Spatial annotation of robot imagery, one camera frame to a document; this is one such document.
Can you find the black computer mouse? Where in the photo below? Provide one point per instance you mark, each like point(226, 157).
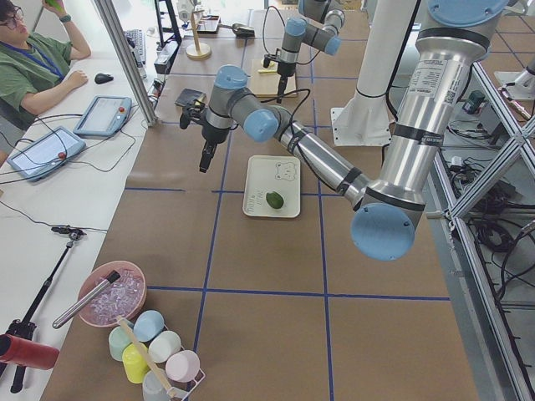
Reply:
point(101, 78)

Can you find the bamboo cutting board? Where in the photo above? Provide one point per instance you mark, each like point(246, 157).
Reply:
point(262, 85)

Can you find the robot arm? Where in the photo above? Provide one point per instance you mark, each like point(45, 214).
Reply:
point(454, 35)
point(318, 27)

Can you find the pink bowl of ice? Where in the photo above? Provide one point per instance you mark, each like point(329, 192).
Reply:
point(123, 298)

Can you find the red cylinder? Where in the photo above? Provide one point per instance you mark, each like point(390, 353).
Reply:
point(27, 353)

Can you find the white wire cup rack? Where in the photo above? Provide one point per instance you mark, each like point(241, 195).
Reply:
point(185, 389)

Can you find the black tripod stick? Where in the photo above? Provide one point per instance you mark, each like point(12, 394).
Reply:
point(24, 328)

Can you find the far teach pendant tablet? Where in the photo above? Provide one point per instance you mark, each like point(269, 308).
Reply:
point(104, 116)

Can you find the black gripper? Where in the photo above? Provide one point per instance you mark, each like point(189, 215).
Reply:
point(212, 135)
point(284, 70)

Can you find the metal scoop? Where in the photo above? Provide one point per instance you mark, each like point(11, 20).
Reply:
point(239, 30)

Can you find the blue cup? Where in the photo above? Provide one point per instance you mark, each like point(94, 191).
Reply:
point(148, 325)

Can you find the steel cylinder tool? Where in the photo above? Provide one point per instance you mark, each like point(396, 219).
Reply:
point(72, 311)

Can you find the white bear tray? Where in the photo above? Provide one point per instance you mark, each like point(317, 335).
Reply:
point(266, 173)

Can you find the black keyboard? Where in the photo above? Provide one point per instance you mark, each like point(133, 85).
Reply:
point(136, 39)

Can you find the near teach pendant tablet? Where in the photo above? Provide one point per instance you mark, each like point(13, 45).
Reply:
point(45, 155)

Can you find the mint green cup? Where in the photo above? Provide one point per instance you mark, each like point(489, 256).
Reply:
point(118, 341)

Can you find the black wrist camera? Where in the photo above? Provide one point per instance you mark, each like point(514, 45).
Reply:
point(270, 61)
point(191, 113)

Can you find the seated person green shirt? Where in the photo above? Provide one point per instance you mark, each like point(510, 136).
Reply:
point(35, 70)

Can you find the yellow sponge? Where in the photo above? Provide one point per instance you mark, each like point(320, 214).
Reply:
point(200, 100)

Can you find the white cup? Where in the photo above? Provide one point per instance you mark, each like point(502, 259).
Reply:
point(164, 345)

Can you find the teach pendant tablet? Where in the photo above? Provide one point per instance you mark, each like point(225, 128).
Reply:
point(104, 116)
point(45, 155)

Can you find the grey cup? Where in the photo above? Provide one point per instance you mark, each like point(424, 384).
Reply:
point(152, 389)

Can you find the yellow cup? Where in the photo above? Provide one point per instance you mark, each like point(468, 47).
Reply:
point(134, 365)

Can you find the aluminium frame post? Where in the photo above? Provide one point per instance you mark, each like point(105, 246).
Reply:
point(111, 21)

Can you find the wooden stick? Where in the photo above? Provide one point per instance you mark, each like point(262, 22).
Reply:
point(170, 390)

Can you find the dark tray with items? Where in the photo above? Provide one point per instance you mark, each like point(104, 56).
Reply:
point(208, 24)

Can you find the pink cup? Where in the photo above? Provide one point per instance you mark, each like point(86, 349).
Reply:
point(183, 366)

